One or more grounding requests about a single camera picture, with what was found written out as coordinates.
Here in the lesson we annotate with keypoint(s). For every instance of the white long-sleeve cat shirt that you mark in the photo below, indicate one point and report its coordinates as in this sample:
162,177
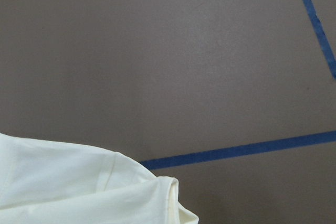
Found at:
56,182

